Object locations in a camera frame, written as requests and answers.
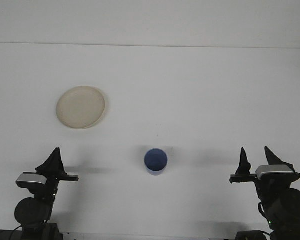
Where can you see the pale blue cup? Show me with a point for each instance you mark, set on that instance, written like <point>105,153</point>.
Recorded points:
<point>156,161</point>

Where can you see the pale round plate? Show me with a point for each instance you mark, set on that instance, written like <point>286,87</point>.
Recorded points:
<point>80,107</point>

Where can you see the dark robot platform edge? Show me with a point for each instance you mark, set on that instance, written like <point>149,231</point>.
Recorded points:
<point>0,235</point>

